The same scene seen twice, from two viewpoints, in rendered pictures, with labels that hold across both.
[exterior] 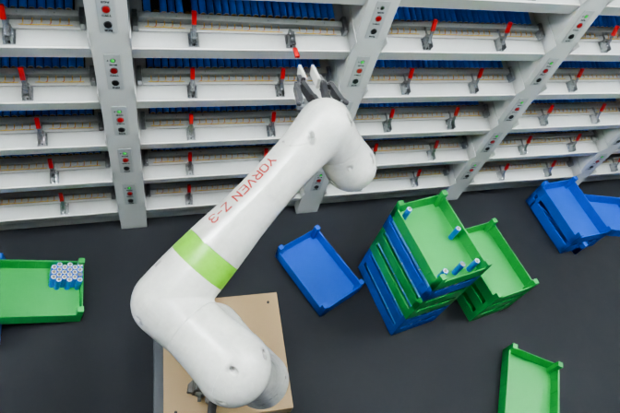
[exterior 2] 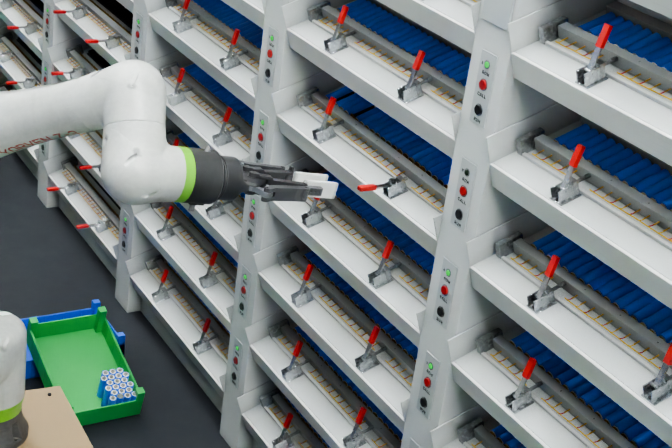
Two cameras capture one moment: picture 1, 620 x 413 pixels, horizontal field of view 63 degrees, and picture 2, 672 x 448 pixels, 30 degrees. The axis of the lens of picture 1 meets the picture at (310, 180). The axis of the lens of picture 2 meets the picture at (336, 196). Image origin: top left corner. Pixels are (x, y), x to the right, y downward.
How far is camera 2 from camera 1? 2.12 m
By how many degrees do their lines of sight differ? 68
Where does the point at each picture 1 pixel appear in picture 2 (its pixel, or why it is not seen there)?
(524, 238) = not seen: outside the picture
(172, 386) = not seen: outside the picture
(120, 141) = (247, 253)
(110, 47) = (265, 104)
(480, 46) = (623, 369)
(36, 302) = (71, 381)
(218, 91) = (331, 237)
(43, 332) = not seen: hidden behind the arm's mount
